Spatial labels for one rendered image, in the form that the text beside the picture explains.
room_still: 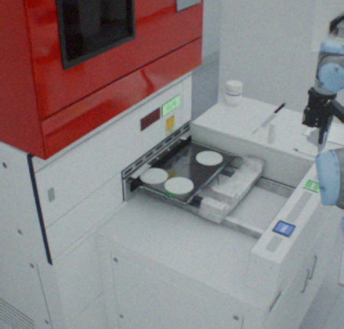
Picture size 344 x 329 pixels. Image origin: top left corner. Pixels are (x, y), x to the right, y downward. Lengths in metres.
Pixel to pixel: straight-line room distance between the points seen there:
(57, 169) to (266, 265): 0.65
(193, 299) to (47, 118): 0.72
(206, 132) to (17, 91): 0.94
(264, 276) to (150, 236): 0.43
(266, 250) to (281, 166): 0.55
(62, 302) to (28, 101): 0.75
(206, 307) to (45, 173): 0.64
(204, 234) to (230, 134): 0.46
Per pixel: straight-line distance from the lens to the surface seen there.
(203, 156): 1.86
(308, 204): 1.57
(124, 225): 1.66
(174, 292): 1.56
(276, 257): 1.36
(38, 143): 1.25
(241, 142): 1.88
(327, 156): 1.03
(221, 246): 1.58
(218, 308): 1.50
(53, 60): 1.20
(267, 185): 1.83
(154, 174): 1.76
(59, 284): 1.61
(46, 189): 1.38
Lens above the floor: 1.88
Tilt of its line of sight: 33 degrees down
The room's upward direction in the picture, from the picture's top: straight up
